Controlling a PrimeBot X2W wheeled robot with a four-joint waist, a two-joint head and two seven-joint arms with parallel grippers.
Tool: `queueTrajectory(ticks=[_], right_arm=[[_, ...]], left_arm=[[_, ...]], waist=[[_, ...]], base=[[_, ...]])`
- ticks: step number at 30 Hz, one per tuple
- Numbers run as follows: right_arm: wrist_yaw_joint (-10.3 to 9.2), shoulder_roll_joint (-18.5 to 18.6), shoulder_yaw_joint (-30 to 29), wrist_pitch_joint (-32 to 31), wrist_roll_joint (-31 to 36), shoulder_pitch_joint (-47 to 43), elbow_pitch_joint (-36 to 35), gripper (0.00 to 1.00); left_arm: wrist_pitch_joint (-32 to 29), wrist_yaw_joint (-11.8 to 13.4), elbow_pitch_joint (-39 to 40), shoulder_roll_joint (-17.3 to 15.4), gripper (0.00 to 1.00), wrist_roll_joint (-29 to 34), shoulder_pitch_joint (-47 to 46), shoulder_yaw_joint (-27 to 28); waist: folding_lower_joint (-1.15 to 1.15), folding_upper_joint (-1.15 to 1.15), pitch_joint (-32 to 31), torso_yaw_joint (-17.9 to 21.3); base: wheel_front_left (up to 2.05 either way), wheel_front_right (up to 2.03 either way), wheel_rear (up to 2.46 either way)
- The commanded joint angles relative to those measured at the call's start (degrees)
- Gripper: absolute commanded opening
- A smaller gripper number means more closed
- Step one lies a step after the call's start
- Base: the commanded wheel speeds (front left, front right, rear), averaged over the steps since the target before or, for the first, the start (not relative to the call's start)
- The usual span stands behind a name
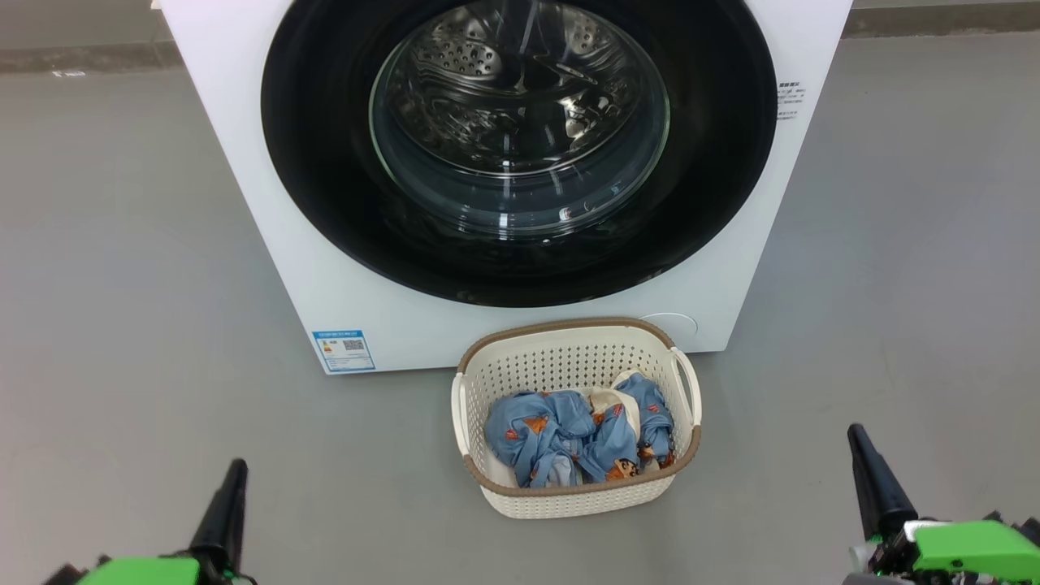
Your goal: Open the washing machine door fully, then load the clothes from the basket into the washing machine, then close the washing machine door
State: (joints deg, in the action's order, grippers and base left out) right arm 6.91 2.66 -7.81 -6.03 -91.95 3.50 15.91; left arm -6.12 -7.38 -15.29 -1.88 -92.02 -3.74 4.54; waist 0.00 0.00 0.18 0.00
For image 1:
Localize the cream perforated laundry basket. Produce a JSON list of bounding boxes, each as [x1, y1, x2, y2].
[[451, 317, 703, 519]]

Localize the black glass washer door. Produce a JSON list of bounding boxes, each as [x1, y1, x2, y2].
[[260, 0, 779, 308]]

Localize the blue energy label sticker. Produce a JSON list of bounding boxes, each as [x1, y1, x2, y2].
[[312, 329, 376, 375]]

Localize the stainless steel washer drum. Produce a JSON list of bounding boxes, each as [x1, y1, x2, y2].
[[382, 0, 651, 176]]

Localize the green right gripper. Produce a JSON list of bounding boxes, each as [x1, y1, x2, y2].
[[843, 423, 1040, 585]]

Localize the blue printed garment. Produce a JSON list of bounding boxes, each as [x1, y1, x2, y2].
[[485, 390, 600, 489]]

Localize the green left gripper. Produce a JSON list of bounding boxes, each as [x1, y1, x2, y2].
[[45, 459, 257, 585]]

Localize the round white filter cover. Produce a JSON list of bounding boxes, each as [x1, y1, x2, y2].
[[638, 313, 698, 339]]

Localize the white front-load washing machine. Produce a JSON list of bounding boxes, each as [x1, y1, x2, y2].
[[160, 0, 854, 376]]

